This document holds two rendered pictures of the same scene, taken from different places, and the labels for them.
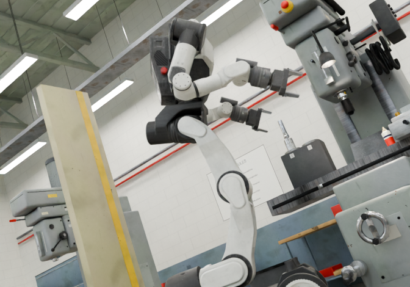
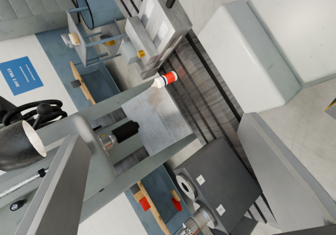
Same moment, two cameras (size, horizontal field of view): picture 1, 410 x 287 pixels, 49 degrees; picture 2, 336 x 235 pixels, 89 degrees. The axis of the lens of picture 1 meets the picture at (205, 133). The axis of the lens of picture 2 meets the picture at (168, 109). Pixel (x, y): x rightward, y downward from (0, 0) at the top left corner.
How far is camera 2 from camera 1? 1.89 m
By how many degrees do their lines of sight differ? 55
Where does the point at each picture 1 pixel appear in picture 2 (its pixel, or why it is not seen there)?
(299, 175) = (243, 188)
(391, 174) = (245, 23)
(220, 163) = not seen: outside the picture
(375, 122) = not seen: hidden behind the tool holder
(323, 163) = (217, 153)
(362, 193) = (277, 61)
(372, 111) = not seen: hidden behind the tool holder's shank
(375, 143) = (148, 128)
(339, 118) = (120, 174)
